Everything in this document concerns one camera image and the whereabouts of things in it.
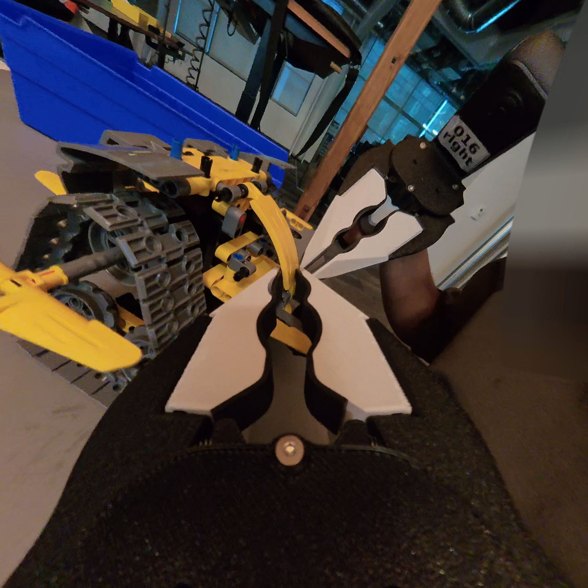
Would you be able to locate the wooden post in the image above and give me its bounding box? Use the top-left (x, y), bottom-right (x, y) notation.
top-left (294, 0), bottom-right (444, 221)

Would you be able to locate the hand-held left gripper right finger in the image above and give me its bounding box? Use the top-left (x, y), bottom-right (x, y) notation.
top-left (294, 270), bottom-right (413, 435)

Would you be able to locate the blue plastic bin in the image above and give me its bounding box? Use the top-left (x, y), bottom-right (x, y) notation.
top-left (0, 10), bottom-right (290, 177)

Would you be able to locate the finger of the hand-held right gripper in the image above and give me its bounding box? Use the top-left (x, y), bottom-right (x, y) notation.
top-left (314, 209), bottom-right (424, 280)
top-left (301, 168), bottom-right (390, 270)

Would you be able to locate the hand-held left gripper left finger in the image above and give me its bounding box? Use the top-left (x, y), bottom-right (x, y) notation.
top-left (164, 269), bottom-right (282, 416)

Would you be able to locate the yellow tracked toy vehicle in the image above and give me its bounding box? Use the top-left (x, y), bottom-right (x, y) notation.
top-left (0, 130), bottom-right (318, 400)

